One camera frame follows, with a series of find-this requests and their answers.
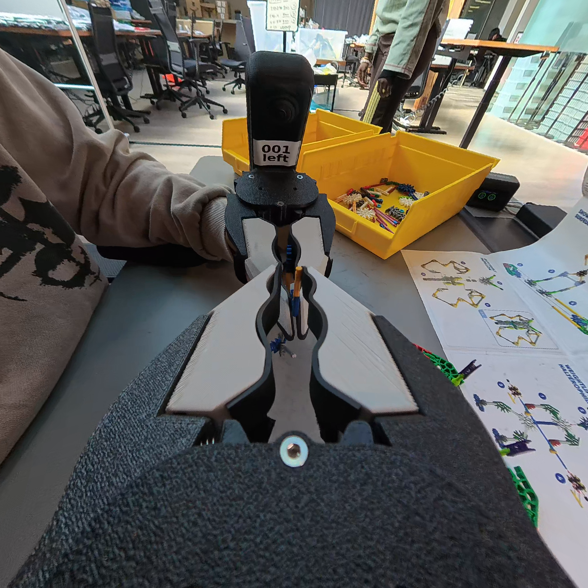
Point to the black office chair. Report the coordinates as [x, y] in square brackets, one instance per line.
[188, 55]
[115, 55]

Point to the pile of toy building pieces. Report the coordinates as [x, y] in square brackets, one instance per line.
[381, 204]

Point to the colourful toy rod model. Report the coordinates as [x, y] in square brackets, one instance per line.
[450, 367]

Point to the wooden table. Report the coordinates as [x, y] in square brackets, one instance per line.
[501, 46]

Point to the yellow plastic bin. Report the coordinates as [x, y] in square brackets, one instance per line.
[441, 175]
[340, 124]

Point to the person's beige clothing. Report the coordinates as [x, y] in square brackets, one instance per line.
[37, 276]

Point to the white folded instruction booklet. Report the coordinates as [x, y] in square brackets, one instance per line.
[514, 367]

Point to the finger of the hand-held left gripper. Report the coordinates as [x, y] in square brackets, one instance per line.
[312, 241]
[259, 243]

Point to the black device with green display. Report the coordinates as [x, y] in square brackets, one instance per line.
[493, 191]

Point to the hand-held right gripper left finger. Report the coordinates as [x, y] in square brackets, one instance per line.
[216, 367]

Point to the white sign on stand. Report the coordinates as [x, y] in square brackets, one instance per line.
[282, 14]

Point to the small black box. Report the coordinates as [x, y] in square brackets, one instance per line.
[540, 219]

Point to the person's left forearm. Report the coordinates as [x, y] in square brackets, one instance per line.
[147, 193]

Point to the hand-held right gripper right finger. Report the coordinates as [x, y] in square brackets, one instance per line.
[367, 367]

